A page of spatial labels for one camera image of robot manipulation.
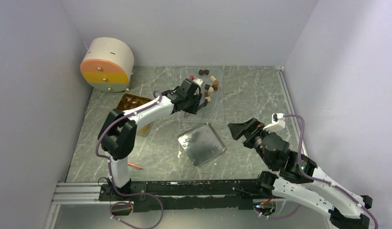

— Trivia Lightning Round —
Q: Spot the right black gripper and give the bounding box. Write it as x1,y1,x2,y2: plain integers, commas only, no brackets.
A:
227,117,274,169

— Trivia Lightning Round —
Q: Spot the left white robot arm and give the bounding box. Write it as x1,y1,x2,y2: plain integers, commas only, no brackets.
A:
95,79,208,200

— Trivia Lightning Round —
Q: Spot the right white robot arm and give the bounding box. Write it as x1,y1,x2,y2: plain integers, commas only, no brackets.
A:
228,113,378,229

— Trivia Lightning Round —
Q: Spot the gold chocolate box tray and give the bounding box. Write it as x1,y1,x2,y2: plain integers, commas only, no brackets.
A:
116,93,153,137

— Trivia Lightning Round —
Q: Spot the clear plastic tray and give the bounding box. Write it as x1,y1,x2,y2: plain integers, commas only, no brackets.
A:
177,67,224,123

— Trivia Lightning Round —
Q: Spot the square silver metal lid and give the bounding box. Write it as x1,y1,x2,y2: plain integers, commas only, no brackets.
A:
178,123,226,167

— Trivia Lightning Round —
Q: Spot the round pastel drawer box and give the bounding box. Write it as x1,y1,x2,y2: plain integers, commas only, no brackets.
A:
80,37,134,93

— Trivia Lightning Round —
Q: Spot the red pen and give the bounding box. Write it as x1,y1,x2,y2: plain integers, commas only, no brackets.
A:
127,162,143,170

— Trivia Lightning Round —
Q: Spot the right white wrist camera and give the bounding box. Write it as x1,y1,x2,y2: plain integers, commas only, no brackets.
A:
263,113,286,132

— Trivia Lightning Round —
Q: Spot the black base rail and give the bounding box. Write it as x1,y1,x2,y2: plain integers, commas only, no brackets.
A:
99,179,274,212

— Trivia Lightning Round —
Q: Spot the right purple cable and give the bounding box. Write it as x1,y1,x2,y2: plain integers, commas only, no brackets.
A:
254,114,379,229

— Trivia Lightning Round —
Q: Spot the purple cable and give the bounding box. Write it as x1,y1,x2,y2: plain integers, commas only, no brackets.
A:
254,114,379,229
94,91,165,229

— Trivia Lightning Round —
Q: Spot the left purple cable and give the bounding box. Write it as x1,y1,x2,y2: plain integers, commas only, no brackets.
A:
94,91,165,229

